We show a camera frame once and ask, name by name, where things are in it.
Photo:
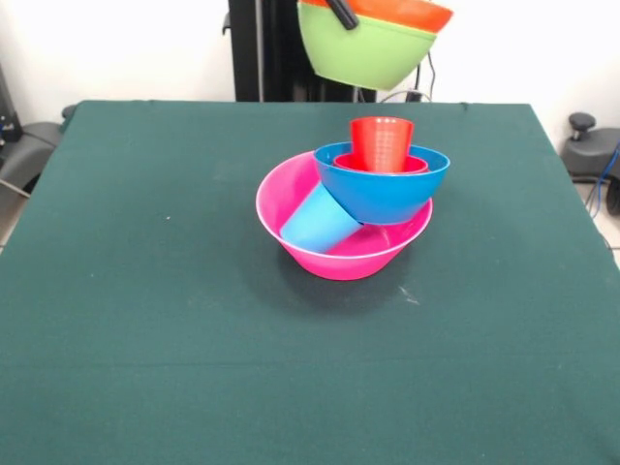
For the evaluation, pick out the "large pink bowl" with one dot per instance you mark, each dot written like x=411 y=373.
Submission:
x=349 y=261

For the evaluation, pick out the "black pedestal leg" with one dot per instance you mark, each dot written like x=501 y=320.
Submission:
x=29 y=145
x=588 y=155

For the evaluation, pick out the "blue cup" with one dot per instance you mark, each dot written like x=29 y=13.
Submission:
x=315 y=227

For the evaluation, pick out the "green bowl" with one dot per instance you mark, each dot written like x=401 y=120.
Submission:
x=363 y=53

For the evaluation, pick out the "red cup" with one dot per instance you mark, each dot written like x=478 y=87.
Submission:
x=382 y=145

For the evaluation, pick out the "large blue bowl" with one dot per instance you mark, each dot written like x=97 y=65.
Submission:
x=387 y=198

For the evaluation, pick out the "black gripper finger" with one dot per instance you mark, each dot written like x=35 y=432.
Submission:
x=345 y=14

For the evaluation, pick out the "dark green tablecloth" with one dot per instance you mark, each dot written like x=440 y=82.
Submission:
x=169 y=290

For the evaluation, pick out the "large orange bowl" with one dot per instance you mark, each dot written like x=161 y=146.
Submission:
x=402 y=12

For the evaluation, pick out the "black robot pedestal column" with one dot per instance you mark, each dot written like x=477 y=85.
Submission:
x=271 y=48

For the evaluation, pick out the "small crimson bowl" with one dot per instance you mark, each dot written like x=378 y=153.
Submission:
x=346 y=162

